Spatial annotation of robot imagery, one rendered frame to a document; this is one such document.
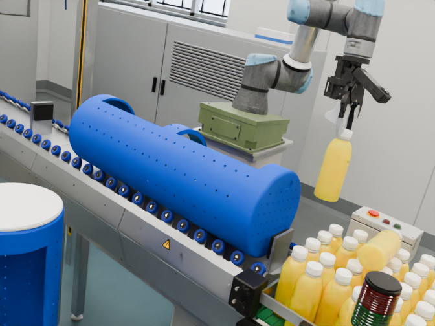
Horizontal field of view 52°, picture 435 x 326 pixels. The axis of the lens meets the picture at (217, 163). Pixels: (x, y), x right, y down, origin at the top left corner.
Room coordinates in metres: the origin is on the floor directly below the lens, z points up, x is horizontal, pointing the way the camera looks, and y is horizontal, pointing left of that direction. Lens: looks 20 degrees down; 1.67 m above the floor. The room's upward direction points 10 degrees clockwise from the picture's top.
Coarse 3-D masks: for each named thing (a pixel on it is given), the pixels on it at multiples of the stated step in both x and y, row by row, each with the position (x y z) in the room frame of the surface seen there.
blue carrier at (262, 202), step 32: (96, 96) 1.70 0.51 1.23; (96, 128) 1.55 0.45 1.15; (128, 128) 1.49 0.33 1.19; (160, 128) 1.46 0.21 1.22; (96, 160) 1.53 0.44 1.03; (128, 160) 1.41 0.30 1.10; (160, 160) 1.34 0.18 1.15; (192, 160) 1.30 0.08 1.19; (224, 160) 1.27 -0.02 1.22; (160, 192) 1.32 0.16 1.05; (192, 192) 1.24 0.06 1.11; (224, 192) 1.19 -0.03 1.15; (256, 192) 1.15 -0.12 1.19; (288, 192) 1.26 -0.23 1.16; (224, 224) 1.16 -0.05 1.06; (256, 224) 1.14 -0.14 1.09; (288, 224) 1.30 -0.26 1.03; (256, 256) 1.17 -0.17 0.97
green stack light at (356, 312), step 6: (360, 306) 0.67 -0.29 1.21; (354, 312) 0.68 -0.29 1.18; (360, 312) 0.67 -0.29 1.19; (366, 312) 0.66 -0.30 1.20; (372, 312) 0.66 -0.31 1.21; (354, 318) 0.68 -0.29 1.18; (360, 318) 0.67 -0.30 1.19; (366, 318) 0.66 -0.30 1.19; (372, 318) 0.66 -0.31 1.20; (378, 318) 0.65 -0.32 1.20; (384, 318) 0.65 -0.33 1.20; (390, 318) 0.66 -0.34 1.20; (354, 324) 0.67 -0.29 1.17; (360, 324) 0.66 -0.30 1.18; (366, 324) 0.66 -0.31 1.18; (372, 324) 0.65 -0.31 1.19; (378, 324) 0.65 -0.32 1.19; (384, 324) 0.66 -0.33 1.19
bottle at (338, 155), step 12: (336, 144) 1.17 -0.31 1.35; (348, 144) 1.17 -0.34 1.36; (324, 156) 1.19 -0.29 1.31; (336, 156) 1.16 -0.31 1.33; (348, 156) 1.16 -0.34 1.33; (324, 168) 1.17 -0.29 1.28; (336, 168) 1.15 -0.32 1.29; (324, 180) 1.16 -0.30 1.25; (336, 180) 1.15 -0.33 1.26; (324, 192) 1.15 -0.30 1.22; (336, 192) 1.15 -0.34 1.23
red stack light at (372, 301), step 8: (368, 288) 0.67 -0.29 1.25; (360, 296) 0.68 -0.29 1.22; (368, 296) 0.67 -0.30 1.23; (376, 296) 0.66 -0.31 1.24; (384, 296) 0.65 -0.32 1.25; (392, 296) 0.66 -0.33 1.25; (368, 304) 0.66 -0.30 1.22; (376, 304) 0.66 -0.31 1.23; (384, 304) 0.65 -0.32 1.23; (392, 304) 0.66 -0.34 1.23; (376, 312) 0.65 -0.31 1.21; (384, 312) 0.65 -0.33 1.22; (392, 312) 0.66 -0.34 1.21
